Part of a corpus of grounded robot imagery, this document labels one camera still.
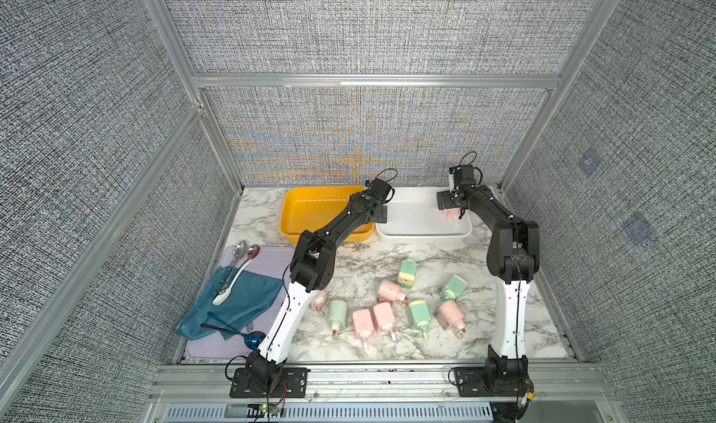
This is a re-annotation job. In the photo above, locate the white plastic storage box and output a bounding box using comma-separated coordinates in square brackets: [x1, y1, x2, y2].
[376, 186, 473, 244]

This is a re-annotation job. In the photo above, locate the yellow plastic storage box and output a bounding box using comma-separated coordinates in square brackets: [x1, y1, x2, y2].
[279, 186, 364, 243]

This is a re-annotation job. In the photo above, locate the pink pencil sharpener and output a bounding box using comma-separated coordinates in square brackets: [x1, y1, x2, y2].
[441, 208, 461, 221]

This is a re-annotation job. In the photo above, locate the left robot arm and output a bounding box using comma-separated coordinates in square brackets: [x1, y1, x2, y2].
[255, 186, 395, 366]

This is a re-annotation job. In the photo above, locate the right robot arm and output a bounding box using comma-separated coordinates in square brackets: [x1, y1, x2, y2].
[436, 186, 540, 361]

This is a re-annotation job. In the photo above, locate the green sharpener upper centre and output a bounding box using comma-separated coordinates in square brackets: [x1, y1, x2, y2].
[397, 259, 418, 288]

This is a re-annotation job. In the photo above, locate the green sharpener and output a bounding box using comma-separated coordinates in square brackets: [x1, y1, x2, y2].
[397, 259, 418, 288]
[440, 275, 469, 302]
[408, 300, 432, 340]
[328, 300, 348, 339]

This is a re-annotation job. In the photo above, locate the green sharpener right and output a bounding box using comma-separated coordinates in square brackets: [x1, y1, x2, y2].
[440, 275, 469, 302]

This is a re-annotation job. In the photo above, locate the green sharpener lower left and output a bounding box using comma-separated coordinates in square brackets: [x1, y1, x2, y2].
[328, 300, 348, 339]

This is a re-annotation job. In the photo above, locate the lilac plastic tray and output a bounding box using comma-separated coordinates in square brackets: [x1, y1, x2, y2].
[185, 246, 294, 363]

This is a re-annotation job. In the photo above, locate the green sharpener lower centre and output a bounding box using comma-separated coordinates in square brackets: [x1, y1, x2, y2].
[408, 300, 432, 340]

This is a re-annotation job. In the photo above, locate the red spoon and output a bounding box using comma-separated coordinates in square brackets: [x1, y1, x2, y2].
[246, 245, 260, 260]

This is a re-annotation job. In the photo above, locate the silver metal spoon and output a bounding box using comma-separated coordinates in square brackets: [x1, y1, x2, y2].
[220, 240, 248, 291]

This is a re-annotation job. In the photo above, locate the teal cloth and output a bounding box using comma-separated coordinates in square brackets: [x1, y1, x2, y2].
[175, 266, 283, 340]

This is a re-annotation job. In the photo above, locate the blue round object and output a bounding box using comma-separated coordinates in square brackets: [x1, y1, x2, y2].
[242, 331, 266, 350]

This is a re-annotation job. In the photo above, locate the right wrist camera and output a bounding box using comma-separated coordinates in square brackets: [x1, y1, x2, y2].
[449, 164, 478, 191]

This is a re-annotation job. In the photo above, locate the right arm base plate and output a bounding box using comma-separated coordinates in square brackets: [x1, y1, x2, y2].
[447, 367, 534, 398]

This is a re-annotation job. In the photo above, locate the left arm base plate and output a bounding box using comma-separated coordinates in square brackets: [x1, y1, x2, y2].
[229, 367, 310, 399]

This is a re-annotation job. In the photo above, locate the aluminium front rail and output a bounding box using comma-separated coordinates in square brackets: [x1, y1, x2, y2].
[140, 359, 628, 422]

